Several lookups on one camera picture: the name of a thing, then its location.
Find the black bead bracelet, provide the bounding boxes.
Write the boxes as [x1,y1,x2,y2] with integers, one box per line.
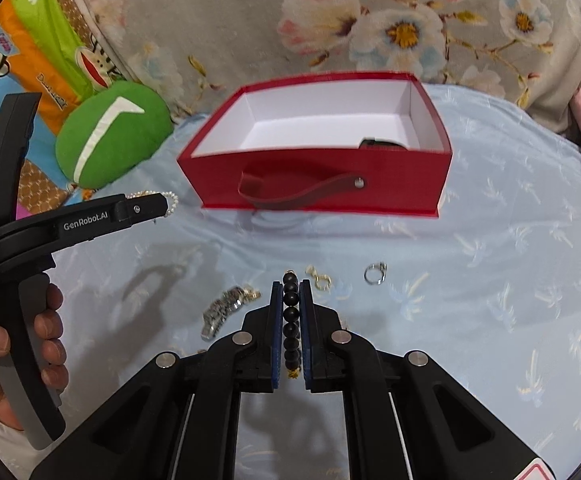
[281,270,303,381]

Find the silver ring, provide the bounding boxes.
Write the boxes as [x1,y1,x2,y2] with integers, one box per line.
[363,262,388,286]

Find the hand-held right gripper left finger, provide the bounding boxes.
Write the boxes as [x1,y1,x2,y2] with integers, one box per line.
[29,280,282,480]

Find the person's left hand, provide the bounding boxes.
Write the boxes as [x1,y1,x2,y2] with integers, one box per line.
[0,282,68,432]

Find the white pearl bracelet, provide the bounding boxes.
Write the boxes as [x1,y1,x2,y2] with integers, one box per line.
[126,189,179,219]

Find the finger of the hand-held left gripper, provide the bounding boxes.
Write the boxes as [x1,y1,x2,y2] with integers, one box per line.
[116,192,170,227]

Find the black wristwatch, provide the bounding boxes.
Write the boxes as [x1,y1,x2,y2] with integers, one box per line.
[358,136,408,151]

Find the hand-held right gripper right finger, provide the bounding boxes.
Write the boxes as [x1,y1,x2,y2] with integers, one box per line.
[299,280,557,480]

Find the red box with strap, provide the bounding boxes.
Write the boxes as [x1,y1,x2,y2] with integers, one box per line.
[177,72,454,220]

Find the grey floral blanket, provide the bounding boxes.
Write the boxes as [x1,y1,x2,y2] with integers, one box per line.
[55,0,581,133]

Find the cartoon monkey printed cloth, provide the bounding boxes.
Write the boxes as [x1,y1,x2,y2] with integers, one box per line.
[0,0,138,241]

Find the gold earring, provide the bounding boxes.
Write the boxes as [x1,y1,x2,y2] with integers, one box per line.
[305,264,333,291]

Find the green plush pillow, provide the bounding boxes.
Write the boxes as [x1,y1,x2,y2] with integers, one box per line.
[54,80,174,192]

